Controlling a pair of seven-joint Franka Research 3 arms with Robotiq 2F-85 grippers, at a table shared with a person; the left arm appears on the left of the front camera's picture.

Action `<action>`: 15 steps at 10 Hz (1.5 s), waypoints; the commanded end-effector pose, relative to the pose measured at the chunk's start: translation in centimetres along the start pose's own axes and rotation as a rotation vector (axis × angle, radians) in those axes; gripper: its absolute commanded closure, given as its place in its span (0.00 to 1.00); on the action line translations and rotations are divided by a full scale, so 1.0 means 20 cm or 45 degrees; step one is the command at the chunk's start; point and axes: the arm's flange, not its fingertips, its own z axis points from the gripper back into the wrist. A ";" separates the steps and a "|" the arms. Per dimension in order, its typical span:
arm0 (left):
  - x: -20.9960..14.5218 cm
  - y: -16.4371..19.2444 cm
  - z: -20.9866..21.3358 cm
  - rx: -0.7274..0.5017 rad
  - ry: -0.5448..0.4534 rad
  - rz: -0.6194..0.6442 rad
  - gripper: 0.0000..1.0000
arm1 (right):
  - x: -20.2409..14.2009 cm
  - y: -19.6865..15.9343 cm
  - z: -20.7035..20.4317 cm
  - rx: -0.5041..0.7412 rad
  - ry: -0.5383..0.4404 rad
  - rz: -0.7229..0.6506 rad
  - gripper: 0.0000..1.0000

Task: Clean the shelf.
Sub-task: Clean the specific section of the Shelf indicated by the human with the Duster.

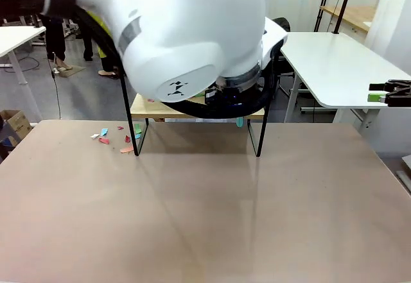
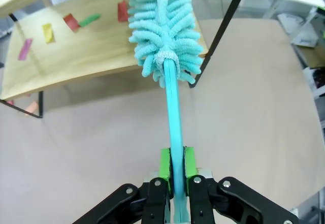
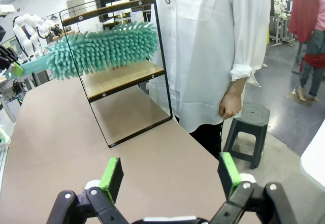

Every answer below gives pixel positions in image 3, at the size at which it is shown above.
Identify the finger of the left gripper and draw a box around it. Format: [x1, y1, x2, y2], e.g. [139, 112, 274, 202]
[0, 56, 25, 78]
[0, 45, 19, 63]

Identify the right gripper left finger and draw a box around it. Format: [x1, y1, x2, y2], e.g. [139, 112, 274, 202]
[47, 157, 130, 224]

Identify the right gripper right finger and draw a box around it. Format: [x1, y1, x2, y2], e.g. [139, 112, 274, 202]
[209, 152, 298, 224]

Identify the teal microfiber duster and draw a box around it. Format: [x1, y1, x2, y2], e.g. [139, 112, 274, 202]
[4, 21, 159, 81]

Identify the person's left forearm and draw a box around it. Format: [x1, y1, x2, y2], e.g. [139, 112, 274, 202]
[226, 79, 249, 99]

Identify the two-tier wooden metal shelf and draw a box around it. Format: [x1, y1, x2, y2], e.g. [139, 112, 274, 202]
[59, 0, 174, 148]

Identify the person's left hand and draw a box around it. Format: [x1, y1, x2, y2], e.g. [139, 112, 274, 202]
[218, 93, 242, 120]

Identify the black control box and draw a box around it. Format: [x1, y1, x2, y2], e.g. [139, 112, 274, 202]
[12, 81, 25, 94]

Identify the white cluttered workbench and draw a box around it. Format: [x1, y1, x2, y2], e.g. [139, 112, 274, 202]
[0, 76, 34, 103]

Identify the gray aluminium cart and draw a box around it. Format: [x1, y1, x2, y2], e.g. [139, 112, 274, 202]
[32, 68, 55, 86]

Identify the black plastic stool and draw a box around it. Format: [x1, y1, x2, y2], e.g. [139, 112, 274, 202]
[222, 101, 271, 170]

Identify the green white device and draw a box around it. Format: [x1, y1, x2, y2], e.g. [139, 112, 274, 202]
[0, 126, 11, 145]

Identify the white side table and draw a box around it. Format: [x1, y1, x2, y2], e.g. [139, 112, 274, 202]
[299, 121, 325, 193]

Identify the gray mannequin mat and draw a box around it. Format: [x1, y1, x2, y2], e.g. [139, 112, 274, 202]
[284, 88, 317, 108]

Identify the person in white shirt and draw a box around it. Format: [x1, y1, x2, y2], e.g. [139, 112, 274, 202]
[148, 0, 271, 161]

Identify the person in red top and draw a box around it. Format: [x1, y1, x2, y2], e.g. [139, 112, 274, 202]
[288, 0, 325, 103]

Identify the small white distant robot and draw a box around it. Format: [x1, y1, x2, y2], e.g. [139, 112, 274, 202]
[274, 0, 289, 14]

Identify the gray desk frame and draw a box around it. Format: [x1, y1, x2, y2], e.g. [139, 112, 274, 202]
[269, 12, 298, 47]

